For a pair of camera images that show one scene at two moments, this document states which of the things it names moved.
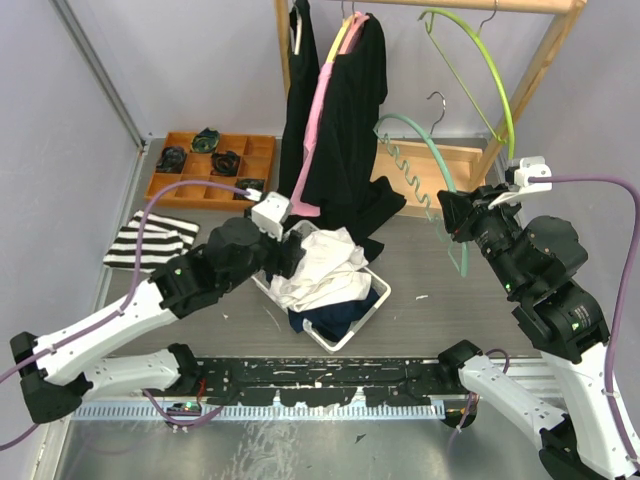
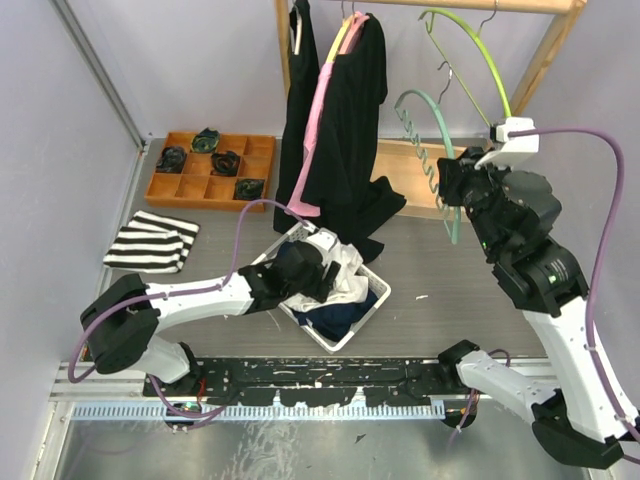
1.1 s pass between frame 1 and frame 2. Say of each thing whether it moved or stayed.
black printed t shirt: stayed
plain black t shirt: stayed
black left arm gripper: moved
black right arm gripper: moved
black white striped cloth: stayed
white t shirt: moved
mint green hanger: moved
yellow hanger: stayed
